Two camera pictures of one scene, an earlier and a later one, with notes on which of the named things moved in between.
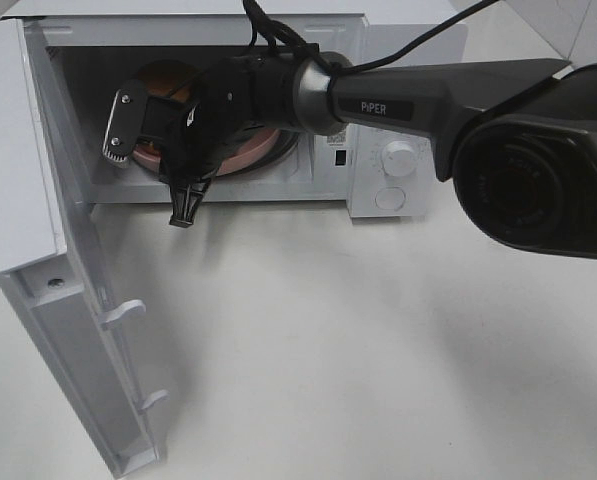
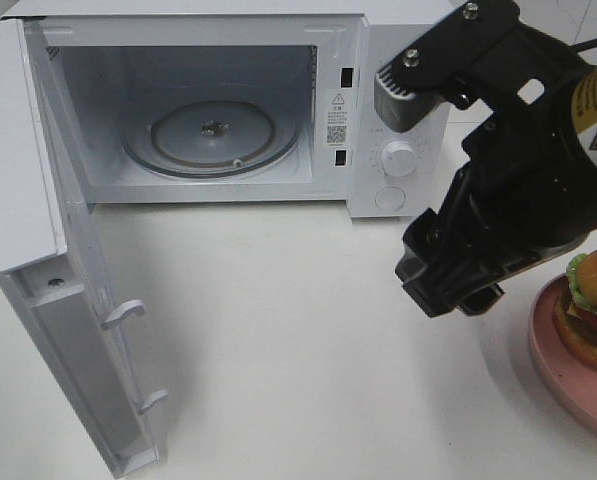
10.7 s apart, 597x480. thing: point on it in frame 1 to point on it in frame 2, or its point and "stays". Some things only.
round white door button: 390,199 stays
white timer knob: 399,158 stays
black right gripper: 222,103 to 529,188
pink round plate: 229,159 to 589,395
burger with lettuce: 169,78 to 586,309
